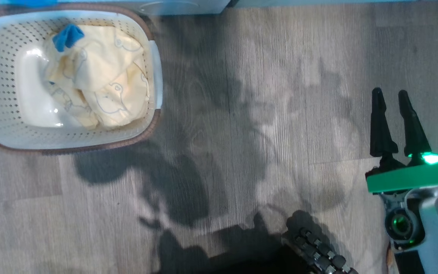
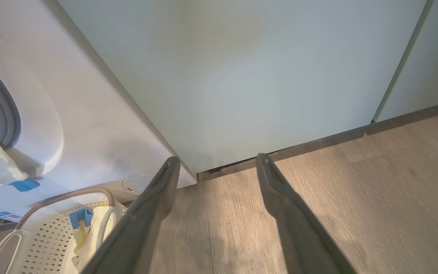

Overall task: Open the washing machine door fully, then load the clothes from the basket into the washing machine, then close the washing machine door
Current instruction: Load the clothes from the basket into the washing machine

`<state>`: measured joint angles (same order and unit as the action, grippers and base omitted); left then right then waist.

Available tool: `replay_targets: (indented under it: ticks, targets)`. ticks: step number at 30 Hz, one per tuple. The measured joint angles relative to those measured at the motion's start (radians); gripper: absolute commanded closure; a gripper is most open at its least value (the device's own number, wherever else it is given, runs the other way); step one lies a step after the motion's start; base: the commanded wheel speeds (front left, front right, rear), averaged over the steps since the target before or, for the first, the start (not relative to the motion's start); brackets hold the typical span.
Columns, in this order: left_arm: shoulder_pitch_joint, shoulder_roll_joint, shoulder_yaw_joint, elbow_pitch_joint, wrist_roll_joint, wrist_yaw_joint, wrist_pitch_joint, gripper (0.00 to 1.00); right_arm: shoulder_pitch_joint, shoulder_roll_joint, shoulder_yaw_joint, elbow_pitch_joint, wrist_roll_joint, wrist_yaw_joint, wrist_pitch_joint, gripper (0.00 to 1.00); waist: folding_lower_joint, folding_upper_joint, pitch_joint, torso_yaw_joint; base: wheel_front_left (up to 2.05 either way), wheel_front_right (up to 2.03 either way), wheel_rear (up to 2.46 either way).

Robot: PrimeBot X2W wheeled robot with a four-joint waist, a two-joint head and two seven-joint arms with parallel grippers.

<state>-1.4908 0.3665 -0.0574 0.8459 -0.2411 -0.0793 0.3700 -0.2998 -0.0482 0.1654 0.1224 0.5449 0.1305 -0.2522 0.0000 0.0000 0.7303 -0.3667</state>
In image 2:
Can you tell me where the blue white energy sticker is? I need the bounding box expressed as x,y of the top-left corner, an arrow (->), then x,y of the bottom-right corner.
0,211 -> 22,223

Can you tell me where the grey cabinet kick strip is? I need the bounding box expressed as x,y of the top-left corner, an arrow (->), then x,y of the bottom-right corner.
198,98 -> 438,182

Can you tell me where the cream garment with bear print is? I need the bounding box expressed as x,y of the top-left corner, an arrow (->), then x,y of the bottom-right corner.
69,205 -> 126,272

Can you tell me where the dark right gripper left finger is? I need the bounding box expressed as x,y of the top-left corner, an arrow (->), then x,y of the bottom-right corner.
82,156 -> 181,274

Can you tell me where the pale green cabinet panel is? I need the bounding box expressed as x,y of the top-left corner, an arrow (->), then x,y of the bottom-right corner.
57,0 -> 428,174
373,0 -> 438,122

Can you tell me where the white perforated laundry basket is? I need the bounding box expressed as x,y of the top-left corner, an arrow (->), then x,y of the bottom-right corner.
0,186 -> 128,274

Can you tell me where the white front-load washing machine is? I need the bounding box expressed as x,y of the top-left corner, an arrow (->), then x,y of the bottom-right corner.
0,0 -> 197,231

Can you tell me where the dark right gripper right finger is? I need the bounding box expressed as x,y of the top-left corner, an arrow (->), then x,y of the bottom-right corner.
256,153 -> 356,274

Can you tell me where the round white filter cover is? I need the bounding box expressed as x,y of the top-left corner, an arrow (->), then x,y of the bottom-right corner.
122,174 -> 156,193

